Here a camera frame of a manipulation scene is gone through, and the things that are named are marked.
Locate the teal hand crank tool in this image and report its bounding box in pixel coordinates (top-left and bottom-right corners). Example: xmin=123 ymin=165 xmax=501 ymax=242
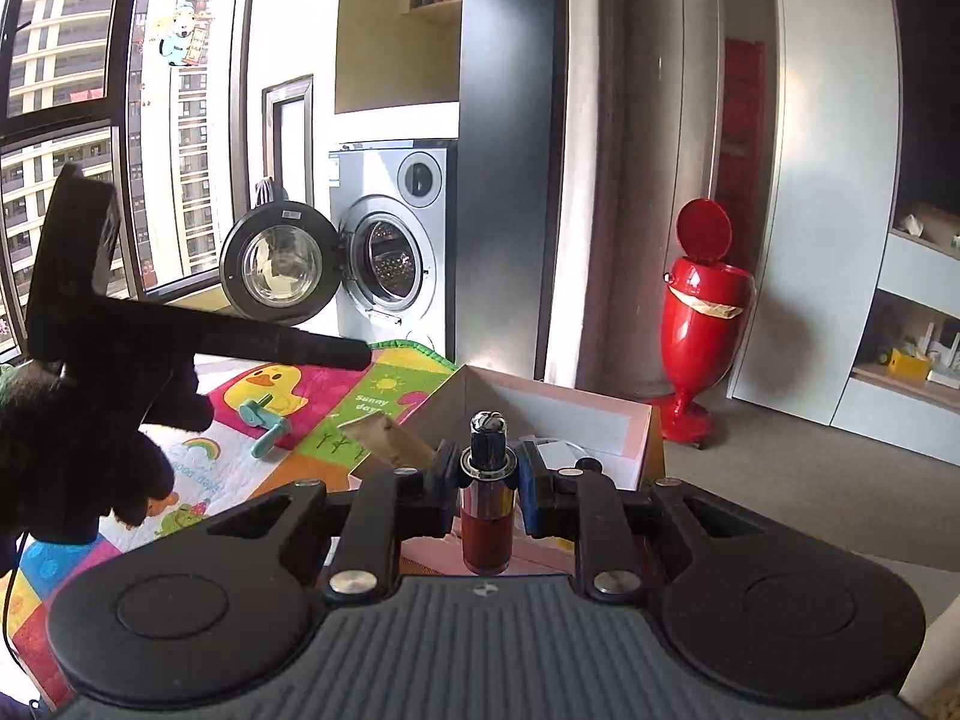
xmin=238 ymin=395 xmax=290 ymax=460

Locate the orange patterned card box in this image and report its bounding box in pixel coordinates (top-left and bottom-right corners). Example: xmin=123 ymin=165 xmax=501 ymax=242
xmin=340 ymin=411 xmax=434 ymax=470

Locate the pink lip gloss tube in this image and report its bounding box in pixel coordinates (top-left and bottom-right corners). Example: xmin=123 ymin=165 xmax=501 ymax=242
xmin=460 ymin=410 xmax=517 ymax=575

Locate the white packaged charger box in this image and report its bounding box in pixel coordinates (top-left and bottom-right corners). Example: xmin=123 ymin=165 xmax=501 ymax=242
xmin=519 ymin=436 xmax=592 ymax=472

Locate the black gloved left hand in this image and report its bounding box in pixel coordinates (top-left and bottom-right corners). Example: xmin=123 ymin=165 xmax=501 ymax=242
xmin=2 ymin=362 xmax=174 ymax=551

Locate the pink open gift box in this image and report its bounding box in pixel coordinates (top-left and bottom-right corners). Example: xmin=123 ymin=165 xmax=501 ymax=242
xmin=392 ymin=366 xmax=665 ymax=575

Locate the round washing machine door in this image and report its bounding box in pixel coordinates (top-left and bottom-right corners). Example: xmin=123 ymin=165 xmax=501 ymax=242
xmin=220 ymin=202 xmax=347 ymax=325

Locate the colourful cartoon play mat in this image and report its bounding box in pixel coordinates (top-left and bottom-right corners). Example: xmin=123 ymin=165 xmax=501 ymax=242
xmin=2 ymin=341 xmax=455 ymax=707

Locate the silver front-load washing machine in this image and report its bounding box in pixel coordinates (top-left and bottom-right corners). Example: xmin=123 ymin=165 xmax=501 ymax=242
xmin=331 ymin=138 xmax=455 ymax=358

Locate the red pedal trash bin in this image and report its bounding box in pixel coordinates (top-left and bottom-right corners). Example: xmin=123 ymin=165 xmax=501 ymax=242
xmin=654 ymin=199 xmax=754 ymax=449

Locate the white TV shelf cabinet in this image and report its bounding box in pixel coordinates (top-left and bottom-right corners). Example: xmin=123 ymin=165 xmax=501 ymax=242
xmin=727 ymin=0 xmax=958 ymax=463

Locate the yellow toy on shelf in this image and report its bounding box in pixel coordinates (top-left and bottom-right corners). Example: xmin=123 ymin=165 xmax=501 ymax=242
xmin=877 ymin=348 xmax=932 ymax=382

